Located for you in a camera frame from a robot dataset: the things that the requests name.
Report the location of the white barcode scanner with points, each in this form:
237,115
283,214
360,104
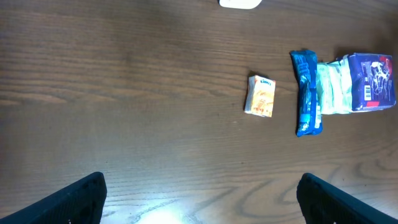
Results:
240,4

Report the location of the blue Oreo cookie pack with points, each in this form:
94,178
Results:
309,111

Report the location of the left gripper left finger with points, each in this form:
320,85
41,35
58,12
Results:
80,202

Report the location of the orange tissue pack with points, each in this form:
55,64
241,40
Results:
260,96

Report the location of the mint green wipes pack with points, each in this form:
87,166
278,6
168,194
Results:
334,87

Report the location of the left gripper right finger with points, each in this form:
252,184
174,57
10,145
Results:
321,202

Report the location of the red purple pad pack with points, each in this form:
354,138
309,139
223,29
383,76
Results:
372,82

